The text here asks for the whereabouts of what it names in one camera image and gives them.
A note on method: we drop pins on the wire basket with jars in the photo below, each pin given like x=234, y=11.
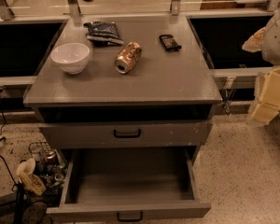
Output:
x=49, y=166

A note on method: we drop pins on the grey drawer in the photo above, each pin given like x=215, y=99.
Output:
x=75, y=135
x=129, y=185

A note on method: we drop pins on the beige bottle on floor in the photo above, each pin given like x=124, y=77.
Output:
x=31, y=182

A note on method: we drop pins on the black snack bar packet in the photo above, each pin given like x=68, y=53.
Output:
x=169, y=43

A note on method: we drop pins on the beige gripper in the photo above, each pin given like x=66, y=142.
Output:
x=277, y=39

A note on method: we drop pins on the grey drawer cabinet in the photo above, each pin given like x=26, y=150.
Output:
x=162, y=86

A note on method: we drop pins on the white bowl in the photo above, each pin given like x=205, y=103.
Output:
x=72, y=58

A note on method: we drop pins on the grey top drawer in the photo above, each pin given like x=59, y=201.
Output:
x=75, y=135

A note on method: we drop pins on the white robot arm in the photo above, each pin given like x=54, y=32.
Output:
x=267, y=41

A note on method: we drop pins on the crushed copper soda can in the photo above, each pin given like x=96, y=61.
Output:
x=128, y=57

